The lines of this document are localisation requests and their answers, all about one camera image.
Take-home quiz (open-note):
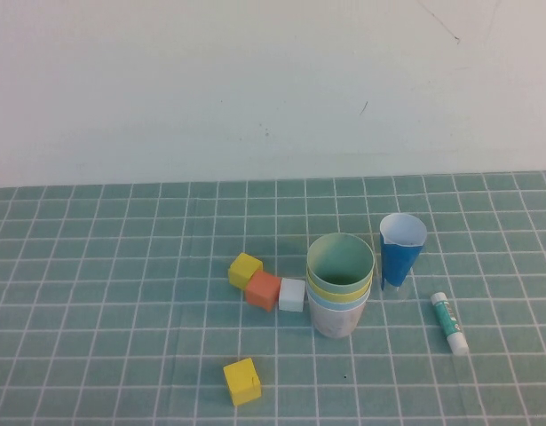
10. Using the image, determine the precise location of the white foam cube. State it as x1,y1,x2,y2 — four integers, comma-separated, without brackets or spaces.
278,277,306,313

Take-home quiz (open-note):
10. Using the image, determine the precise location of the pink plastic cup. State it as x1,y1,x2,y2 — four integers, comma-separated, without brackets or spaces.
308,296,370,340

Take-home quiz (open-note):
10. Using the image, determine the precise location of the orange foam cube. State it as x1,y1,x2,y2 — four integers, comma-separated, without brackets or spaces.
244,270,282,313

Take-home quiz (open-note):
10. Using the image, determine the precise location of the green white grid tablecloth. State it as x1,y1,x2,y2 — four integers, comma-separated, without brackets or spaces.
0,171,546,426

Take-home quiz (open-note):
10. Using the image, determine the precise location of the yellow foam cube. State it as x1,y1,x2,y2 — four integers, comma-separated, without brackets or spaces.
226,252,264,292
222,358,262,408

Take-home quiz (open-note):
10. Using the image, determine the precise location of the light blue plastic cup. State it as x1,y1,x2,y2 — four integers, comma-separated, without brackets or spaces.
306,287,372,313

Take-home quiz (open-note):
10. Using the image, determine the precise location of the yellow plastic cup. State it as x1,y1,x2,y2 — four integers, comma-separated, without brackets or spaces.
305,275,374,300

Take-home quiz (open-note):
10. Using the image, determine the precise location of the green white glue stick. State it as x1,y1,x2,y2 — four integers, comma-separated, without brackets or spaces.
429,291,471,358

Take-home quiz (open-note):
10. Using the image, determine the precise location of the blue paper cone cup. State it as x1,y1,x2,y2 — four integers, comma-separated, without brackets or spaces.
378,212,428,292

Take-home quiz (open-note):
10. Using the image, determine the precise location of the green plastic cup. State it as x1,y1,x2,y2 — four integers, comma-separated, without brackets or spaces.
305,233,376,287

